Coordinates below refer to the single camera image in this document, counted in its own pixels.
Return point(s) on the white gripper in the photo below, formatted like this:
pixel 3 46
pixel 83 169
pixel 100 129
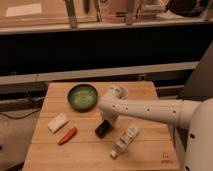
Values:
pixel 111 118

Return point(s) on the green ceramic bowl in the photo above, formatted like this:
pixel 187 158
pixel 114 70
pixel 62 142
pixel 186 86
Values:
pixel 82 97

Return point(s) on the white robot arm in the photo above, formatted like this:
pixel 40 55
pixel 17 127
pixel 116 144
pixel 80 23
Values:
pixel 174 112

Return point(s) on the white tube with label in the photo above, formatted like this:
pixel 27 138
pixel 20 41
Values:
pixel 122 143

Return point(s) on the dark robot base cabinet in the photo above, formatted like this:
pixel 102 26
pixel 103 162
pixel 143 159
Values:
pixel 200 80

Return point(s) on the black eraser block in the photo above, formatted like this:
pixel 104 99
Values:
pixel 103 129

